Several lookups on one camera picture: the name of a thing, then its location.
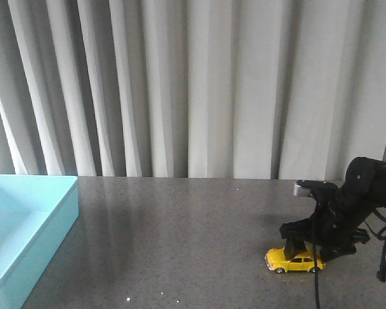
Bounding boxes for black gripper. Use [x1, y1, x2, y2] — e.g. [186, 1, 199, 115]
[280, 157, 386, 261]

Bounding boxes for yellow toy beetle car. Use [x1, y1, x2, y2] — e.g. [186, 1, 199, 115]
[264, 247, 326, 274]

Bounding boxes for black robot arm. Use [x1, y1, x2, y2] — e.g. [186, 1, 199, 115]
[279, 157, 386, 262]

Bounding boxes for light blue metal box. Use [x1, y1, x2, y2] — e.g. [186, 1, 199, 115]
[0, 174, 79, 308]

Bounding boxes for grey pleated curtain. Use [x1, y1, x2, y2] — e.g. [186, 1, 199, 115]
[0, 1, 386, 180]

